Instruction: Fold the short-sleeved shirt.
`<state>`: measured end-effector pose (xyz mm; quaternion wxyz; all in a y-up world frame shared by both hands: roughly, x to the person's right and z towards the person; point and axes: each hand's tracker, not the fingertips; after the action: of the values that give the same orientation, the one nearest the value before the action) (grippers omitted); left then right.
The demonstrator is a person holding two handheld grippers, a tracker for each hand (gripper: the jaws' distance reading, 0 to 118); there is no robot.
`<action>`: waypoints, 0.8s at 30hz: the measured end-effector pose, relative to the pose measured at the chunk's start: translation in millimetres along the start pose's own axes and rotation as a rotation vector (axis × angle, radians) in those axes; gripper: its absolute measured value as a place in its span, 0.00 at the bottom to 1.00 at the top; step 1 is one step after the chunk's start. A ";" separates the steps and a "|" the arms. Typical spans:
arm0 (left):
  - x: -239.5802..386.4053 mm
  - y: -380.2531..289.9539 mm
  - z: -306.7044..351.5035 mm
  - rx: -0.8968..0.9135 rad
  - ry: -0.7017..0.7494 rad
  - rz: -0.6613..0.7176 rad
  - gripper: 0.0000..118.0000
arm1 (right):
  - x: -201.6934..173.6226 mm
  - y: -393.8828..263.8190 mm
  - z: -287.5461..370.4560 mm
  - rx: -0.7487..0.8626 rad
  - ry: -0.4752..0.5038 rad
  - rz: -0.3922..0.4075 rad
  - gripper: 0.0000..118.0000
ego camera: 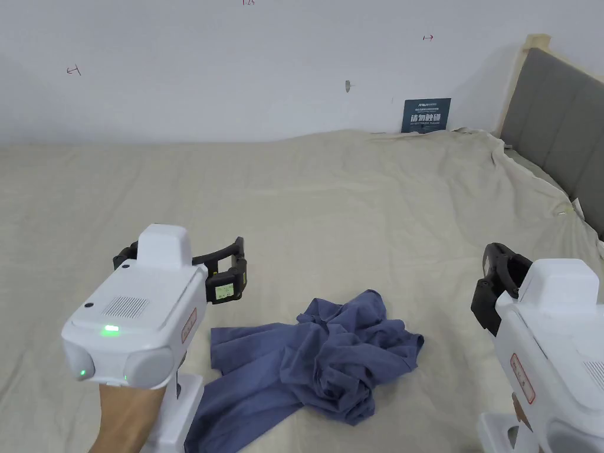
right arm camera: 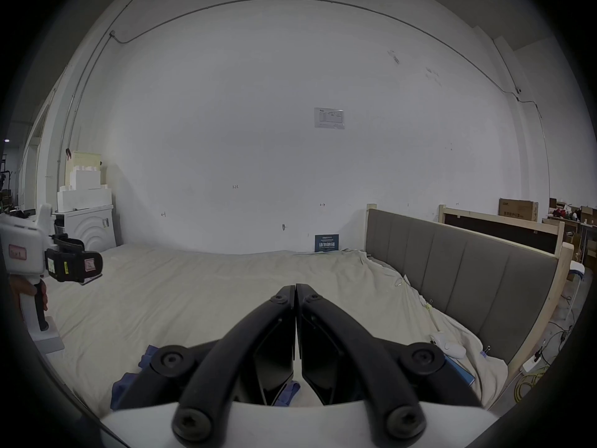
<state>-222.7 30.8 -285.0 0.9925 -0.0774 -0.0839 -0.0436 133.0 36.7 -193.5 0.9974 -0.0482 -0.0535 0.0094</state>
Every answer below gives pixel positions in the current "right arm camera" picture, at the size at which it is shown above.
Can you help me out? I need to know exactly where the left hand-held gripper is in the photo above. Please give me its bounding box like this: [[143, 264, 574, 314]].
[[0, 203, 104, 342]]

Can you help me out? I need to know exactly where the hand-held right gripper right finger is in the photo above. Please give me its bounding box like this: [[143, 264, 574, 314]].
[[297, 283, 484, 443]]

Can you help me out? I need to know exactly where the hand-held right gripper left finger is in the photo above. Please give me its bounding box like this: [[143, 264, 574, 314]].
[[111, 284, 297, 443]]

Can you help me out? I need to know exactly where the person's left hand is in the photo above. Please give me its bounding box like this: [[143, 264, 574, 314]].
[[8, 276, 49, 315]]

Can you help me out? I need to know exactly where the white washing machine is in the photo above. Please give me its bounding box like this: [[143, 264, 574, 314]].
[[52, 150, 117, 252]]

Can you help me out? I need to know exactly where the bed with beige sheet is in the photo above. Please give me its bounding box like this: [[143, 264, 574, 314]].
[[41, 241, 510, 420]]

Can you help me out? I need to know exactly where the white hand controller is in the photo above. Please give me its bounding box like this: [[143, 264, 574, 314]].
[[430, 332, 467, 359]]

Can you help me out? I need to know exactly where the blue flat card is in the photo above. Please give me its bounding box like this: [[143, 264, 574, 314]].
[[444, 357, 477, 387]]

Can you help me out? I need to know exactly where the dark blue garment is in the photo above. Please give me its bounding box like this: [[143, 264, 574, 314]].
[[111, 343, 302, 410]]

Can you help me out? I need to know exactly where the grey padded headboard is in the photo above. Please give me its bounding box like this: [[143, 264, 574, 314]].
[[365, 203, 575, 382]]

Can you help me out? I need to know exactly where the brown carton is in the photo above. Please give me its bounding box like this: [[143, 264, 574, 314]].
[[498, 198, 540, 223]]

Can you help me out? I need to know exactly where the white paper notice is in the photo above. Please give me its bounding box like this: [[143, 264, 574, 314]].
[[314, 107, 347, 130]]

